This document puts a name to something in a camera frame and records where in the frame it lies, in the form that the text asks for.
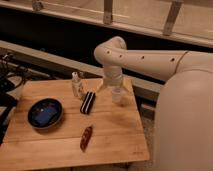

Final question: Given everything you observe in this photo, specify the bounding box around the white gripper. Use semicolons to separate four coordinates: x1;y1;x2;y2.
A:
96;65;129;93

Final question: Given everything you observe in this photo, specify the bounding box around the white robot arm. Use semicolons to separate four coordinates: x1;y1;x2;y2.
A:
94;36;213;171

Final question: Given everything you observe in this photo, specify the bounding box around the translucent plastic cup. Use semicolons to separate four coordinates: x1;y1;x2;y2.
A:
111;87;127;106

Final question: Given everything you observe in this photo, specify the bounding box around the black and white striped block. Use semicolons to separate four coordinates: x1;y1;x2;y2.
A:
80;92;96;114

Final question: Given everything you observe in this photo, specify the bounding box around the small clear bottle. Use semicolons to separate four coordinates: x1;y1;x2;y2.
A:
72;72;84;99

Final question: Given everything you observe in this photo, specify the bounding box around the wooden cutting board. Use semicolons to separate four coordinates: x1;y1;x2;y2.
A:
0;78;149;170

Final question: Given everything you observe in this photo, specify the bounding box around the red brown sausage toy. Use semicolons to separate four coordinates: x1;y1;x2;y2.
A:
80;126;93;151

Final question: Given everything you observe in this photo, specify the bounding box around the dark blue bowl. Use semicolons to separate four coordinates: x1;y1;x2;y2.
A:
27;98;63;129

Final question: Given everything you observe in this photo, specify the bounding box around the metal rail frame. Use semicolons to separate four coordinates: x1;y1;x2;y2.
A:
0;0;213;48

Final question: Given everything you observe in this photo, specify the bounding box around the black cables bundle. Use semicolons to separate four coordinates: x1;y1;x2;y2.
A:
0;53;29;144

